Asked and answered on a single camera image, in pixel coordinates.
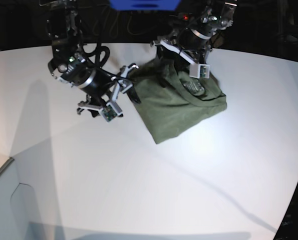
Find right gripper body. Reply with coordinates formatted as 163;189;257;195
76;64;139;117

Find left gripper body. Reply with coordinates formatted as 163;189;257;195
150;27;213;67

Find green t-shirt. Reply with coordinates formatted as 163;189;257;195
129;58;227;144

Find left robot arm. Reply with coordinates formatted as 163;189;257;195
150;0;237;64

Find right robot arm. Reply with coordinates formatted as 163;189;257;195
40;0;141;122

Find black power strip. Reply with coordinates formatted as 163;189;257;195
177;12;197;23

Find blue box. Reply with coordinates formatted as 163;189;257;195
109;0;181;11

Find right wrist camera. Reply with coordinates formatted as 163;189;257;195
103;101;123;123

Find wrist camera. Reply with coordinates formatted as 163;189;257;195
189;63;210;79
103;101;123;123

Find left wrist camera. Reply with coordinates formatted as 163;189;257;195
189;63;210;79

